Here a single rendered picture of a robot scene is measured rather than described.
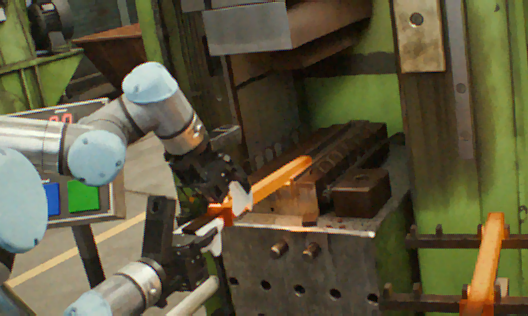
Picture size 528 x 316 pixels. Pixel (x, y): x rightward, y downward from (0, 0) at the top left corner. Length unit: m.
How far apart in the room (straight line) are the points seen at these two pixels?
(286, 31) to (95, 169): 0.53
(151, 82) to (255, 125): 0.66
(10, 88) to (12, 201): 5.39
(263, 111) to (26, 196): 1.01
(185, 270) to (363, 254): 0.38
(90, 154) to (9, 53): 5.26
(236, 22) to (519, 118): 0.59
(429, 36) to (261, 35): 0.33
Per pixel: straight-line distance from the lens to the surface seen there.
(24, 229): 0.74
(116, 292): 0.99
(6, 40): 6.18
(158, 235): 1.07
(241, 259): 1.47
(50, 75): 6.51
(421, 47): 1.31
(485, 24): 1.30
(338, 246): 1.32
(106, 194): 1.53
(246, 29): 1.33
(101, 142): 0.91
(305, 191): 1.37
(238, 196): 1.21
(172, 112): 1.05
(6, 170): 0.74
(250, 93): 1.63
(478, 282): 1.00
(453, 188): 1.40
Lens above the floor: 1.45
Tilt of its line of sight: 20 degrees down
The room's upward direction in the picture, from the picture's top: 9 degrees counter-clockwise
